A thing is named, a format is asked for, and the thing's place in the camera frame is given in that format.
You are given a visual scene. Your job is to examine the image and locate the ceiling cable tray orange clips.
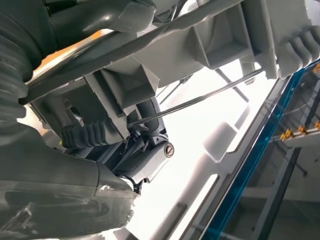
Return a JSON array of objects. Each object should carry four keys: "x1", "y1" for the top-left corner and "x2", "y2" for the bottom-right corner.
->
[{"x1": 269, "y1": 120, "x2": 320, "y2": 149}]

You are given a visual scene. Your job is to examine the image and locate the blue overhead beam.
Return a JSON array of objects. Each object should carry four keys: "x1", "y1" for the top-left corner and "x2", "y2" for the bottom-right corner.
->
[{"x1": 202, "y1": 59, "x2": 320, "y2": 240}]

